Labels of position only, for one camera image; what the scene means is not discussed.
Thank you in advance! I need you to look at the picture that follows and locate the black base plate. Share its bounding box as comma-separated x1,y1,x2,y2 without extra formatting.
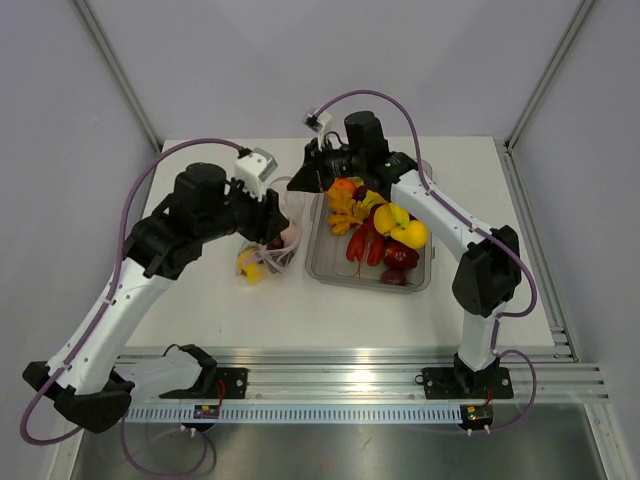
159,367,249,400
414,367,514,400

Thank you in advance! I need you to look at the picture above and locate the dark red grape bunch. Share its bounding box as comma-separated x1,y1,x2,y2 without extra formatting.
264,236,296,274

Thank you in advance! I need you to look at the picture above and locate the clear pink zip top bag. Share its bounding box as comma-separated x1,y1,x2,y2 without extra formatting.
235,176,306,285

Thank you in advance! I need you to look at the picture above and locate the slotted white cable duct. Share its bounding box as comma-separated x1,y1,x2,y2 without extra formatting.
126,403,462,425

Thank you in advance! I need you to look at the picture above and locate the aluminium frame post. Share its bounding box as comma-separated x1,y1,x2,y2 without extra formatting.
70,0,163,153
504,0,598,153

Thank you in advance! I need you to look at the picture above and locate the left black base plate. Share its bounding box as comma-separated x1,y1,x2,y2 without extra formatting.
159,367,249,400

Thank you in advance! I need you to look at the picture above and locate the red crayfish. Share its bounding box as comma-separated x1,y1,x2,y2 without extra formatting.
346,219,385,279

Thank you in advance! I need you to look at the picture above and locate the aluminium mounting rail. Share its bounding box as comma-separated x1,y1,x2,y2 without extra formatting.
207,346,610,404

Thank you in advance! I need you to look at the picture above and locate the dark red apple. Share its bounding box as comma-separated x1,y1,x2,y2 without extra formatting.
380,269,407,286

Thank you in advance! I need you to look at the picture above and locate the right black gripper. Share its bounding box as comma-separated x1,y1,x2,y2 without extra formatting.
289,138,366,195

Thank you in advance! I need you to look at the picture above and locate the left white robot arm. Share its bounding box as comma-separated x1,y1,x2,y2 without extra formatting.
23,156,289,433

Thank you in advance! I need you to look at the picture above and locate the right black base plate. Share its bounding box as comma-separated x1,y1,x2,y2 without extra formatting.
414,367,514,400

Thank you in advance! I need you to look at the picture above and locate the orange tangerine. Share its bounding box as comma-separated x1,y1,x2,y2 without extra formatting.
329,178,357,197

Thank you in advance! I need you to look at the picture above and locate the yellow bell pepper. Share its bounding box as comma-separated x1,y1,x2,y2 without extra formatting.
235,248,265,285

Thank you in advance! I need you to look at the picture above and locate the yellow lemon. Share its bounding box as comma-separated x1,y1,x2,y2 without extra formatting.
373,204,398,236

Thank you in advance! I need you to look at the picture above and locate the yellow banana bunch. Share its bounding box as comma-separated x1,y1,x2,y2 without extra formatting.
361,190,414,225

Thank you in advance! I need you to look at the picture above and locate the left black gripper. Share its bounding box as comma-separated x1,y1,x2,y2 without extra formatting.
197,175,289,245

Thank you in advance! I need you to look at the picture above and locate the red bell pepper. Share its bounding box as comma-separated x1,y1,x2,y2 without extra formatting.
383,241,420,270

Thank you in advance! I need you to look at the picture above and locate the right aluminium frame post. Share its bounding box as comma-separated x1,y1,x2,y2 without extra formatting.
504,0,598,153

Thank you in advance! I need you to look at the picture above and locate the pink egg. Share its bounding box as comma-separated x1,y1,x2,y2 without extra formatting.
280,223,302,247

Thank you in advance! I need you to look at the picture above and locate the clear plastic food container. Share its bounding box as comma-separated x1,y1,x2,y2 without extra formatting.
305,194,434,293

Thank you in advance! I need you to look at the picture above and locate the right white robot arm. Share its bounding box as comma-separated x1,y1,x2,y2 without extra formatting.
288,111,522,398

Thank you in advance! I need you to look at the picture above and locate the left aluminium frame post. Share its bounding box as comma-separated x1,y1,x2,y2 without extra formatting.
70,0,163,153

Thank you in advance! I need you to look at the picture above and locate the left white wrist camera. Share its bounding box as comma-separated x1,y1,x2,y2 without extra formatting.
233,148,278,201

